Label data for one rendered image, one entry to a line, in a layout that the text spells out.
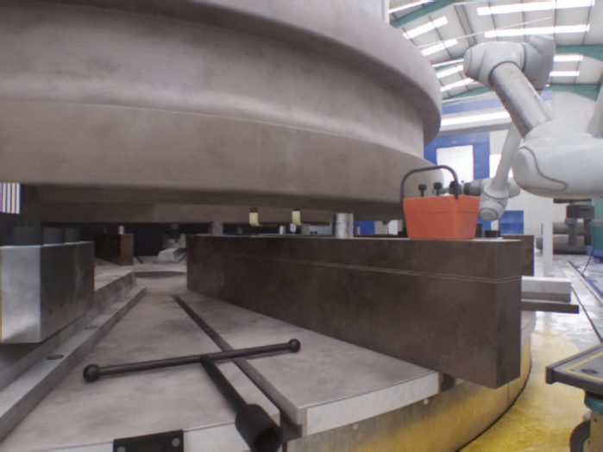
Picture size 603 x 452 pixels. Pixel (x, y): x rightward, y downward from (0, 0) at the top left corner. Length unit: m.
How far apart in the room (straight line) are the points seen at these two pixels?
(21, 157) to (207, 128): 0.57
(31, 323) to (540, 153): 1.26
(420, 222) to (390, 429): 0.59
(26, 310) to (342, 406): 0.76
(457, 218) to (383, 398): 0.52
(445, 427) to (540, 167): 0.82
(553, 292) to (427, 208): 1.26
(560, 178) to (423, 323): 0.53
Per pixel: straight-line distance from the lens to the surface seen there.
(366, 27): 1.99
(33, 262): 1.03
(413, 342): 1.26
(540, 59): 1.70
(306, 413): 0.99
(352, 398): 1.05
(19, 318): 1.06
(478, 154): 6.63
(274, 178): 1.46
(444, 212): 1.17
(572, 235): 1.70
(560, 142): 1.16
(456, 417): 1.46
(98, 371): 1.21
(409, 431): 1.27
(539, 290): 2.33
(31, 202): 1.31
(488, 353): 1.13
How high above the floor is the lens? 0.71
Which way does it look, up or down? 1 degrees up
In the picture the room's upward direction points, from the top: straight up
